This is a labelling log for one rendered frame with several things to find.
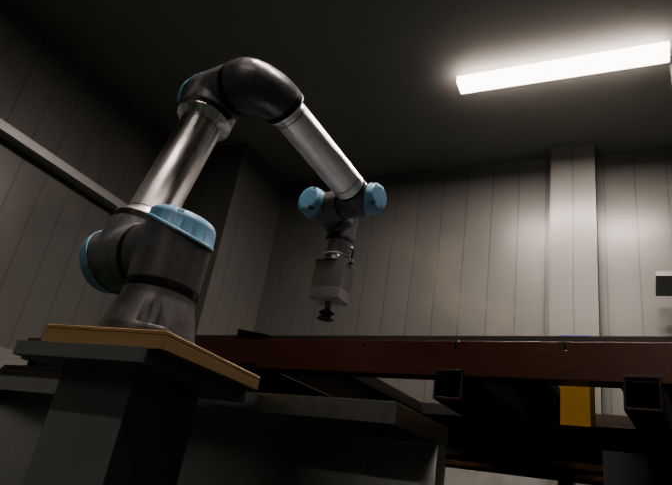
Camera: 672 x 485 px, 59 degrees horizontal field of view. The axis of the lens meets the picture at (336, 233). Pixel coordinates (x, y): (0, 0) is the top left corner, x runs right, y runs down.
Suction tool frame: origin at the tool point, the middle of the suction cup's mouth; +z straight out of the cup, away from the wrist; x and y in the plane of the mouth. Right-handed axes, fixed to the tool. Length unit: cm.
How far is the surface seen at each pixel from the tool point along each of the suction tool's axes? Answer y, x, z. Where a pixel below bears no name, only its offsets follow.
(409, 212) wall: 100, -280, -188
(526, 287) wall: 4, -282, -122
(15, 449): 65, 22, 42
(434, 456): -41, 30, 32
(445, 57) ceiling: 36, -152, -227
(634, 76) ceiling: -70, -199, -228
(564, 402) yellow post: -57, 11, 18
